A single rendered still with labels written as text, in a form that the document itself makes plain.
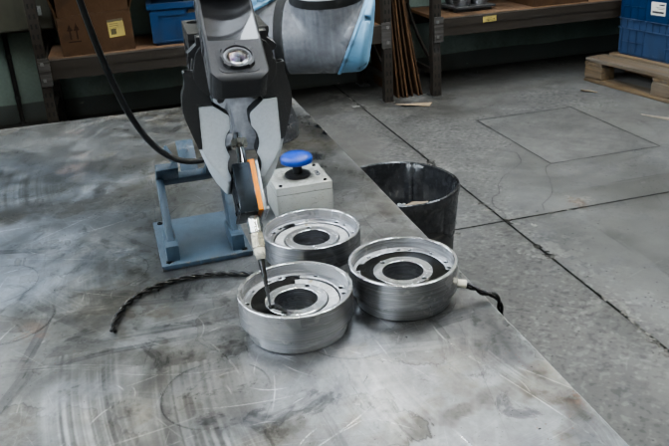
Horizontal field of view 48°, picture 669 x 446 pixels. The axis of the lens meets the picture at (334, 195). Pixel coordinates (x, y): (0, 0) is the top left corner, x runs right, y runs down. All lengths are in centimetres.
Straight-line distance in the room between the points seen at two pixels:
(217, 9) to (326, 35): 53
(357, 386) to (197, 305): 21
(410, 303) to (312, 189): 27
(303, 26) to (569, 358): 128
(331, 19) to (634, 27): 387
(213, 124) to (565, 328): 169
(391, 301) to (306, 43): 56
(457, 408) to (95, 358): 32
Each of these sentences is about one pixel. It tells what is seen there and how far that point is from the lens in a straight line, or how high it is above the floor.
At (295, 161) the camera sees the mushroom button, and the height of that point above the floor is 87.
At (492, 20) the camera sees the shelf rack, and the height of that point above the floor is 41.
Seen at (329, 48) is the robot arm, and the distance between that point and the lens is 115.
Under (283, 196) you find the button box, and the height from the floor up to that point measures 83.
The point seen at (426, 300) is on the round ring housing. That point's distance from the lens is 70.
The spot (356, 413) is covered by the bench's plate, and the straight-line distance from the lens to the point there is 60.
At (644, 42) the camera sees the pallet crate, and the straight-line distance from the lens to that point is 486.
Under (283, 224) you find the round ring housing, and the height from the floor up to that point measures 83.
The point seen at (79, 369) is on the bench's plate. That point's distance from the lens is 71.
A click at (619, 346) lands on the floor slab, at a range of 219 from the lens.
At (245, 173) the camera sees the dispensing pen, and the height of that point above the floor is 94.
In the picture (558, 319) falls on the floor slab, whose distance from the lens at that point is 228.
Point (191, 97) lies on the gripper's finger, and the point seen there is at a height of 101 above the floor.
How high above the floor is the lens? 117
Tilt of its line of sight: 22 degrees down
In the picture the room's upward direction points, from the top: 3 degrees counter-clockwise
